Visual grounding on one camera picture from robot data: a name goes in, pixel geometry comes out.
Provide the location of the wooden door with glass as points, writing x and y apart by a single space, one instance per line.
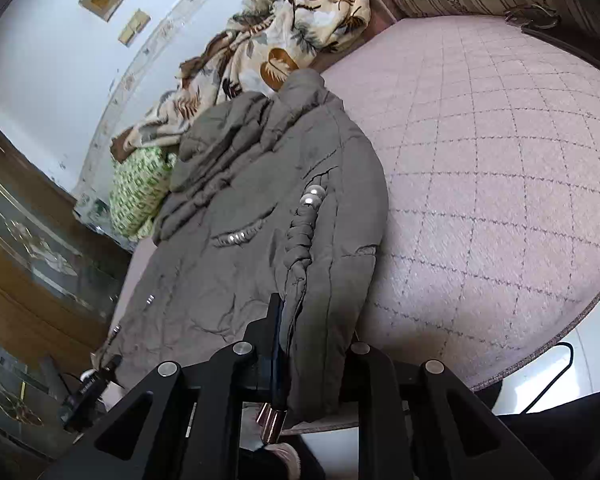
30 260

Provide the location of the beige wall switch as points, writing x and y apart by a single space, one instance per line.
134 27

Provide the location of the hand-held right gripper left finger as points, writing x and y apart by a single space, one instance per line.
275 330

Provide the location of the leaf print blanket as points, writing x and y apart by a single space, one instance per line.
290 15

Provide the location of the grey-green quilted jacket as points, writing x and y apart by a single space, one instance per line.
250 185

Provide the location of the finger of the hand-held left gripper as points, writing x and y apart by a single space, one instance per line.
111 366

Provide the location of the pink slipper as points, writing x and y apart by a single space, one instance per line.
284 457

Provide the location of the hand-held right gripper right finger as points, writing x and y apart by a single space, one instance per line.
375 375

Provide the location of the black bag with metal clasp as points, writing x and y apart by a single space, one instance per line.
555 32

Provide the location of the green checked pillow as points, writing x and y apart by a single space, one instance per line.
137 190

